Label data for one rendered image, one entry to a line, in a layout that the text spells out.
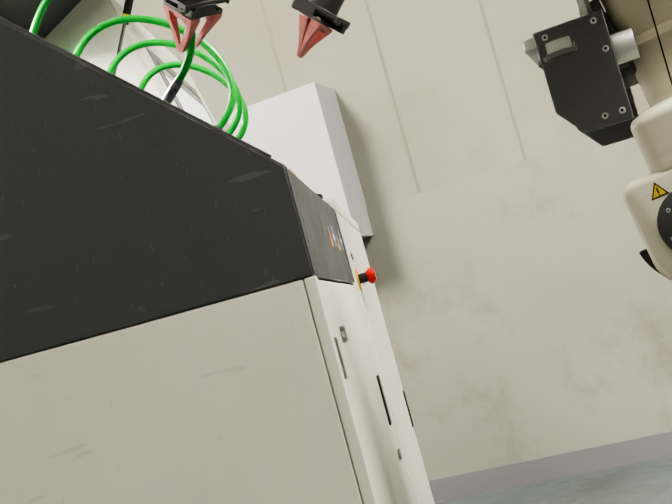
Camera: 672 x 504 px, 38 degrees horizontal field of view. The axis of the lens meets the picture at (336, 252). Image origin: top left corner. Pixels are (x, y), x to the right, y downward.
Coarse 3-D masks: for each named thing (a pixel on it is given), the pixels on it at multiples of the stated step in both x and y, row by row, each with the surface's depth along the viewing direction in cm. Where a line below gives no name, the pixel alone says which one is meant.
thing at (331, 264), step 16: (304, 192) 154; (304, 208) 148; (320, 208) 174; (304, 224) 142; (320, 224) 166; (336, 224) 200; (320, 240) 158; (336, 240) 189; (320, 256) 151; (336, 256) 179; (320, 272) 145; (336, 272) 171
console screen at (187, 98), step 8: (152, 56) 228; (160, 72) 227; (168, 72) 239; (168, 80) 231; (184, 80) 261; (184, 88) 251; (192, 88) 268; (176, 96) 230; (184, 96) 243; (192, 96) 258; (176, 104) 226; (184, 104) 235; (192, 104) 250; (200, 104) 265; (192, 112) 241; (200, 112) 256; (208, 120) 263
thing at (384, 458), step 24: (336, 288) 163; (336, 312) 152; (360, 312) 199; (336, 336) 143; (360, 336) 183; (360, 360) 170; (360, 384) 158; (360, 408) 148; (384, 408) 192; (360, 432) 139; (384, 432) 177; (384, 456) 165; (384, 480) 154
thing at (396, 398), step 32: (96, 0) 215; (64, 32) 215; (128, 32) 215; (96, 64) 214; (128, 64) 214; (160, 96) 213; (352, 256) 219; (384, 352) 235; (384, 384) 209; (416, 448) 256; (416, 480) 222
